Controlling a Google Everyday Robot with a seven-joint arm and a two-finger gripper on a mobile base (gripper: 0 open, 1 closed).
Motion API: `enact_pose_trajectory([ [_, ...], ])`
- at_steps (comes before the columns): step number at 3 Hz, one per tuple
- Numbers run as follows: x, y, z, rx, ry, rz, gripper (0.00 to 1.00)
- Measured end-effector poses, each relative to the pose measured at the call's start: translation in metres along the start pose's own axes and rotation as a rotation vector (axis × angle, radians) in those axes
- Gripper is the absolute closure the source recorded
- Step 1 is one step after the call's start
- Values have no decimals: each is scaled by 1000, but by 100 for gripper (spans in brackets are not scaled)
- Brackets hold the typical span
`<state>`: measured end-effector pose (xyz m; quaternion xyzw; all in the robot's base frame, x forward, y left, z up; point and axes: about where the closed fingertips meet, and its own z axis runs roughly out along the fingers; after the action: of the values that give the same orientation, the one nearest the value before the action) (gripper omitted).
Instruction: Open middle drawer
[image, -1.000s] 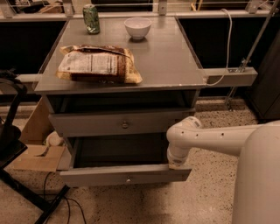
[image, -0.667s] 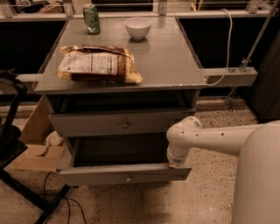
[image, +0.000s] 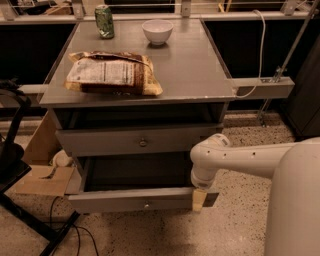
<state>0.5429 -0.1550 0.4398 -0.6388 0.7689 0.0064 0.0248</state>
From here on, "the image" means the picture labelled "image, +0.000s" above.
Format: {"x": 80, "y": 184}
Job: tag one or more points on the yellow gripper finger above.
{"x": 198, "y": 199}

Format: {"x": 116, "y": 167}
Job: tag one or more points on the white paper roll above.
{"x": 61, "y": 159}

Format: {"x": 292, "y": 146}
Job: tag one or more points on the green soda can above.
{"x": 104, "y": 21}

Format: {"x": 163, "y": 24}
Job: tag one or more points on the cardboard box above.
{"x": 44, "y": 178}

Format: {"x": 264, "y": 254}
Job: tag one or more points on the brown chip bag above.
{"x": 104, "y": 72}

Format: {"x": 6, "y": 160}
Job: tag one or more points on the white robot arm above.
{"x": 293, "y": 221}

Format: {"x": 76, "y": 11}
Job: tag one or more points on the dark cabinet at right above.
{"x": 302, "y": 109}

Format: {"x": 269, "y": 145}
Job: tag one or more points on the white bowl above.
{"x": 157, "y": 31}

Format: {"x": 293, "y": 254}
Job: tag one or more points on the black stand frame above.
{"x": 13, "y": 168}

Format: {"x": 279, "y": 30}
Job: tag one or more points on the grey drawer cabinet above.
{"x": 195, "y": 87}

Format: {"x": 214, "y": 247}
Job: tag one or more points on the grey drawer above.
{"x": 134, "y": 183}
{"x": 134, "y": 139}

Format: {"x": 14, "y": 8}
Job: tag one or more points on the metal diagonal rod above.
{"x": 280, "y": 70}

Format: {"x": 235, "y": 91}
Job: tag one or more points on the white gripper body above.
{"x": 201, "y": 181}

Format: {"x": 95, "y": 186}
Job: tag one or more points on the grey top drawer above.
{"x": 134, "y": 139}

